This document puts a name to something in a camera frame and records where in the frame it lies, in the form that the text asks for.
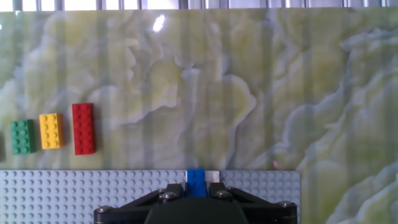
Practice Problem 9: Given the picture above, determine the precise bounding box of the long blue Lego brick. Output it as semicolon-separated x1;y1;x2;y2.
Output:
185;169;207;198

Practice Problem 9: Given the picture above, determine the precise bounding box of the white Lego plate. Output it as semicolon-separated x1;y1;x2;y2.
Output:
205;170;221;184

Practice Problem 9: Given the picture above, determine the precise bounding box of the grey Lego baseplate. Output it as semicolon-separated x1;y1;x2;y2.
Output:
0;169;302;224

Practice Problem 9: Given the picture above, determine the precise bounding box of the green marble pattern mat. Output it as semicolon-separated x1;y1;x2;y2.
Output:
0;6;398;224

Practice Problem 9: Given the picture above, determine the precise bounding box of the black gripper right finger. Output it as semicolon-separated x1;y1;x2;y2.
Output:
206;182;298;224

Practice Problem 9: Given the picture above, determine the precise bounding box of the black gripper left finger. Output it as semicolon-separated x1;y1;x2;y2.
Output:
93;182;187;224

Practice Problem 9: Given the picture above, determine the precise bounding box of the green Lego brick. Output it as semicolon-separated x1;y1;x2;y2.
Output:
9;119;37;156

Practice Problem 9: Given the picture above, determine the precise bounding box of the yellow Lego brick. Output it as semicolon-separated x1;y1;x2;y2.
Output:
39;113;65;150

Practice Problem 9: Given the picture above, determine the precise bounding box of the long red Lego brick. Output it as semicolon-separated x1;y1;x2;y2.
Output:
72;103;96;156

